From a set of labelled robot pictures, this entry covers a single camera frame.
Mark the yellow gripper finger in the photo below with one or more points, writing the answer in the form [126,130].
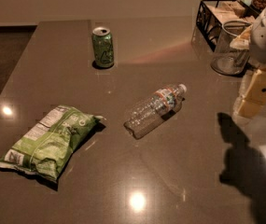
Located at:
[252,93]

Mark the clear plastic water bottle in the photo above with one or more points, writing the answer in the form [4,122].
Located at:
[153,111]

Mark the clear glass jar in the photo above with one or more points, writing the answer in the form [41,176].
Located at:
[228,60]

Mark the green soda can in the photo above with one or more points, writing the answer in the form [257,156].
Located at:
[102,43]

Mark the green chip bag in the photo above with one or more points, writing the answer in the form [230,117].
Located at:
[47,147]

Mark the black wire basket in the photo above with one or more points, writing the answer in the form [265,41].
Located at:
[212,14]

